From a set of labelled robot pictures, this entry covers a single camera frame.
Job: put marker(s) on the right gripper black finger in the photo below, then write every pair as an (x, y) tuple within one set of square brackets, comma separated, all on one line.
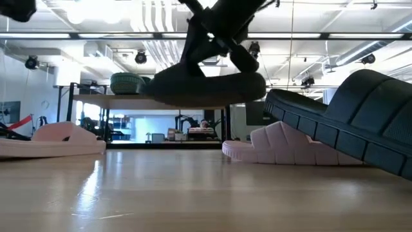
[(194, 48), (214, 50)]

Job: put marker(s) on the black rubber slide sandal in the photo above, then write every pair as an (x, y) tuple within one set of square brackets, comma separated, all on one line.
[(225, 90), (370, 106)]

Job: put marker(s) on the green rubber slide sandal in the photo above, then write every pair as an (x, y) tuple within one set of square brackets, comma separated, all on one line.
[(127, 83)]

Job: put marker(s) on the pink rubber slide sandal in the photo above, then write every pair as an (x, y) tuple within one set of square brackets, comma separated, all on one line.
[(277, 148), (48, 148)]

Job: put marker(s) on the black ceiling spotlight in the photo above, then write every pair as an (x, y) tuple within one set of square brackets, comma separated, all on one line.
[(31, 62), (308, 81), (369, 59), (255, 49), (140, 58)]

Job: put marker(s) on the black monitor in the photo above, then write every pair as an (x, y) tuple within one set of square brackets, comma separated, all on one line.
[(256, 112)]

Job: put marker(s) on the long overhead light bar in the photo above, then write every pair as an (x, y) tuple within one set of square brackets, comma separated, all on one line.
[(112, 35)]

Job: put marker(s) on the red band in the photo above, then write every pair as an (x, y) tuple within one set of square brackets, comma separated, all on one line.
[(21, 122)]

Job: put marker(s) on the wooden shelf black frame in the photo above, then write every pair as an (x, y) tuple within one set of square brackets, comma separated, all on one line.
[(128, 101)]

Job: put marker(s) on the dark wall picture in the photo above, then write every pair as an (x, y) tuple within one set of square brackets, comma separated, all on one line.
[(11, 112)]

